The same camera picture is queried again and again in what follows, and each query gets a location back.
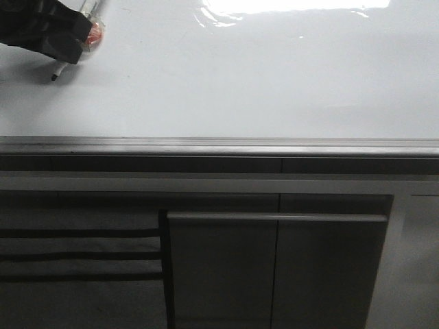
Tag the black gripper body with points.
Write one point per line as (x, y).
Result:
(34, 25)

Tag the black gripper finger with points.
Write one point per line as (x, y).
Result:
(65, 49)
(72, 22)

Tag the white whiteboard marker with tape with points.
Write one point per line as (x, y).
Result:
(91, 10)

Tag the grey drawer unit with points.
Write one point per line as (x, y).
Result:
(83, 263)

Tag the grey cabinet with doors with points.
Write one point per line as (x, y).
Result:
(310, 261)

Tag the white whiteboard with aluminium frame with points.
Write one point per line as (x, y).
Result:
(272, 78)

